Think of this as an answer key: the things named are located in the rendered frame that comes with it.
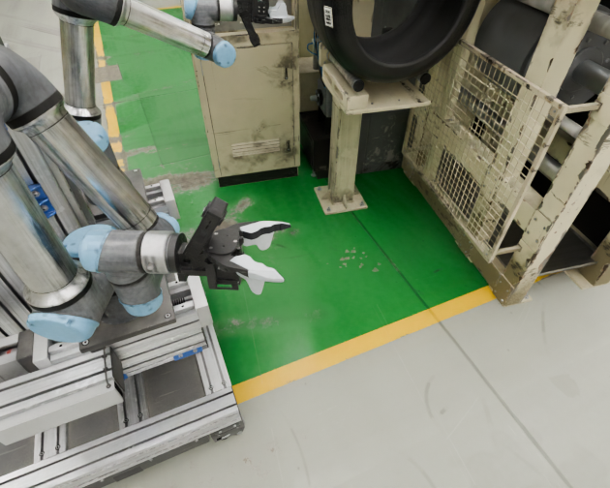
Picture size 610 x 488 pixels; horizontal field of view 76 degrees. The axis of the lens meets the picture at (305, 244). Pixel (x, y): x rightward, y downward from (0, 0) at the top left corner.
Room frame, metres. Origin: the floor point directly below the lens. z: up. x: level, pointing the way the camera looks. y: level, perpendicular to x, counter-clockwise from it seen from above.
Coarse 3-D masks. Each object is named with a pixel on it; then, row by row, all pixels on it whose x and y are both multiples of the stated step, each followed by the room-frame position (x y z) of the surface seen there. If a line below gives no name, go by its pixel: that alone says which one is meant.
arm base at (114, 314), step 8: (112, 296) 0.56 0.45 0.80; (112, 304) 0.56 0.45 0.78; (120, 304) 0.56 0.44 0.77; (104, 312) 0.56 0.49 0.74; (112, 312) 0.55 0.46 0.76; (120, 312) 0.55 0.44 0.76; (104, 320) 0.55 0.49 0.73; (112, 320) 0.54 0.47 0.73; (120, 320) 0.54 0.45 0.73; (128, 320) 0.55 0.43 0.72
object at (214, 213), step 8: (216, 200) 0.48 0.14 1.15; (208, 208) 0.46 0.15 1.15; (216, 208) 0.47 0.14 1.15; (224, 208) 0.47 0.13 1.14; (200, 216) 0.47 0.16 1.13; (208, 216) 0.46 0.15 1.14; (216, 216) 0.46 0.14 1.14; (224, 216) 0.47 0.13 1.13; (200, 224) 0.45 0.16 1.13; (208, 224) 0.45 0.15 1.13; (216, 224) 0.45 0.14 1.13; (200, 232) 0.45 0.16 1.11; (208, 232) 0.45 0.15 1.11; (192, 240) 0.45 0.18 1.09; (200, 240) 0.45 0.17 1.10; (192, 248) 0.45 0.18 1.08; (200, 248) 0.45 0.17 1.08; (192, 256) 0.45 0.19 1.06
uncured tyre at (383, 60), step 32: (320, 0) 1.47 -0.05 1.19; (352, 0) 1.44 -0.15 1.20; (448, 0) 1.77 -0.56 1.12; (320, 32) 1.52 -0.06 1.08; (352, 32) 1.44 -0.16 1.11; (416, 32) 1.79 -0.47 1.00; (448, 32) 1.54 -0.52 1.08; (352, 64) 1.46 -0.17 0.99; (384, 64) 1.47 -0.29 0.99; (416, 64) 1.50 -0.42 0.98
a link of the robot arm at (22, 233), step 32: (0, 96) 0.52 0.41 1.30; (0, 128) 0.49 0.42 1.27; (0, 160) 0.46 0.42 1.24; (0, 192) 0.45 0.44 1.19; (0, 224) 0.44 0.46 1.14; (32, 224) 0.46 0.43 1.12; (32, 256) 0.44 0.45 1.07; (64, 256) 0.48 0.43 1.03; (32, 288) 0.44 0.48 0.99; (64, 288) 0.45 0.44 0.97; (96, 288) 0.49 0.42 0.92; (32, 320) 0.41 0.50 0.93; (64, 320) 0.41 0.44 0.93; (96, 320) 0.45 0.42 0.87
